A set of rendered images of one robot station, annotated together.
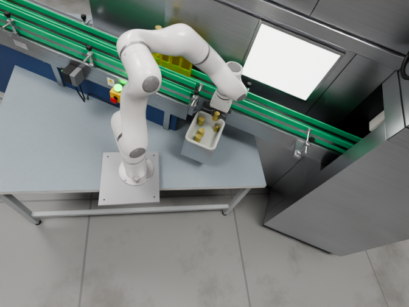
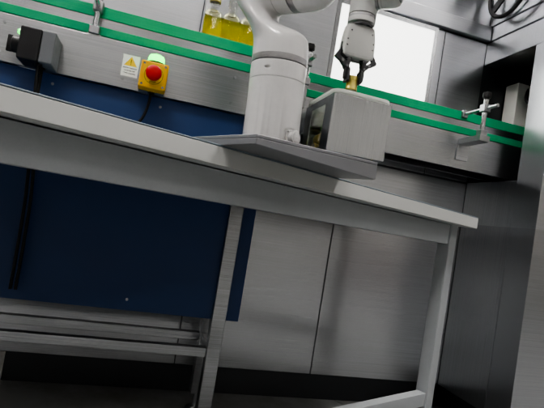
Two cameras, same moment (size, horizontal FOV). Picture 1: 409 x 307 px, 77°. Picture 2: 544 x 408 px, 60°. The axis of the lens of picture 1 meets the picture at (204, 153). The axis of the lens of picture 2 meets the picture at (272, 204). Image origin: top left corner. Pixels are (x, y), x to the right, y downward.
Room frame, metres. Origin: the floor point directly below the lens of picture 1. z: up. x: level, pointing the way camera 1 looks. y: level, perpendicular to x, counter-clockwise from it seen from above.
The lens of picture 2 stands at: (-0.37, 0.58, 0.63)
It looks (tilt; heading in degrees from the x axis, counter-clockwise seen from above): 2 degrees up; 344
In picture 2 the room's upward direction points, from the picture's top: 9 degrees clockwise
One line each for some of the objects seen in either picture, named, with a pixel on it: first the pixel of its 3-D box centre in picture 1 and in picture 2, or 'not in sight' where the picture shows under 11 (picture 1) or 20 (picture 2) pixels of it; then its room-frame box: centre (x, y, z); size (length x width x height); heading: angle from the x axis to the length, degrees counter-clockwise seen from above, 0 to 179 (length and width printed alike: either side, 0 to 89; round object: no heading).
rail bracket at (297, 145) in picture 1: (302, 146); (478, 126); (0.96, -0.48, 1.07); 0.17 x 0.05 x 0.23; 179
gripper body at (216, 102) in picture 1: (221, 100); (358, 42); (0.92, 0.02, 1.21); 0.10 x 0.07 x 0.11; 88
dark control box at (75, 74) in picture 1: (73, 75); (39, 50); (0.91, 0.87, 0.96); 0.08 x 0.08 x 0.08; 89
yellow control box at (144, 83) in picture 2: (118, 94); (153, 78); (0.91, 0.59, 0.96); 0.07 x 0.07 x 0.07; 89
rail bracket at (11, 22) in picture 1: (8, 26); not in sight; (0.94, 1.22, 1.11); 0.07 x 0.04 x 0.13; 179
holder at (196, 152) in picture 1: (204, 134); (338, 134); (0.90, 0.04, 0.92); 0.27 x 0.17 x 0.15; 179
